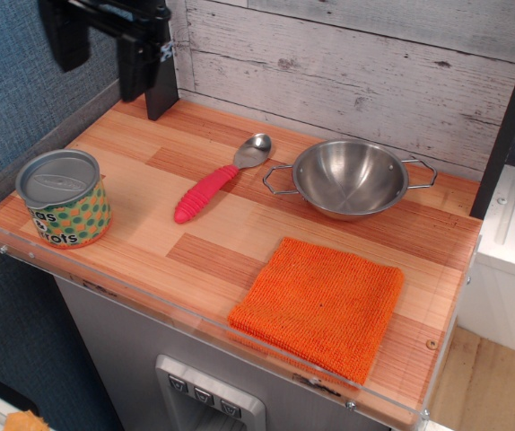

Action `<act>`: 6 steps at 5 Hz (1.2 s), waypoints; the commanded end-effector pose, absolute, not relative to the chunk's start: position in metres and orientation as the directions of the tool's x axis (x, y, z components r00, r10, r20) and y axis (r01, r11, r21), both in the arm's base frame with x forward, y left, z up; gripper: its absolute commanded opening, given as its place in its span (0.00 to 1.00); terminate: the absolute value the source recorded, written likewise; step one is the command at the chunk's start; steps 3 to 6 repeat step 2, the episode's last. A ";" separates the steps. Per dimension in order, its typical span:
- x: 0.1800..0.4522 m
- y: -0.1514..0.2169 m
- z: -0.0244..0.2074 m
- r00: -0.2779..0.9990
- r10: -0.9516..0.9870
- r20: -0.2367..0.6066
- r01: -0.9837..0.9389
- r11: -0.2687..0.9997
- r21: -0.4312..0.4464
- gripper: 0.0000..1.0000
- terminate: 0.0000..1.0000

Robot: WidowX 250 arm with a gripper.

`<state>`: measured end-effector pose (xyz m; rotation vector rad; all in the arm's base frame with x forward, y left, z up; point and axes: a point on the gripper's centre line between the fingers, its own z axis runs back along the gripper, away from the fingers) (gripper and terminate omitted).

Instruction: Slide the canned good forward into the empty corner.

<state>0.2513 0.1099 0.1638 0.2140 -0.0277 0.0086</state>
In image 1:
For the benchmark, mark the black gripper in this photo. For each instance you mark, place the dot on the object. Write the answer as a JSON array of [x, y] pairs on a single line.
[[145, 54]]

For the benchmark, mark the peas and carrots can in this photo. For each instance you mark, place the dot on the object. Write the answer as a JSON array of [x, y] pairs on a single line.
[[65, 197]]

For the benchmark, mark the grey toy fridge cabinet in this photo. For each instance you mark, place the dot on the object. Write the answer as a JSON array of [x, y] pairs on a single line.
[[124, 344]]

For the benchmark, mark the orange knitted cloth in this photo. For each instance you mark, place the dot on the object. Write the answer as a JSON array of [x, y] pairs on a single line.
[[330, 308]]

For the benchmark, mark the silver dispenser button panel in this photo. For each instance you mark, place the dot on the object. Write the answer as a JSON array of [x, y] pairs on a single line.
[[198, 401]]

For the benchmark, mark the orange object bottom left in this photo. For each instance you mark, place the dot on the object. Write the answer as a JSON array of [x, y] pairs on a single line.
[[24, 421]]

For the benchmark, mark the white toy sink unit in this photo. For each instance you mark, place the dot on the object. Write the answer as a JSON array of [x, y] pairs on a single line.
[[487, 304]]

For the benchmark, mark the pink handled metal spoon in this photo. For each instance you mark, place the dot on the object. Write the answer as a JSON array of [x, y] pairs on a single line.
[[252, 153]]

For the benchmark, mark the steel two-handled bowl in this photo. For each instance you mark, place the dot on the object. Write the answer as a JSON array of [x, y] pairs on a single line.
[[349, 179]]

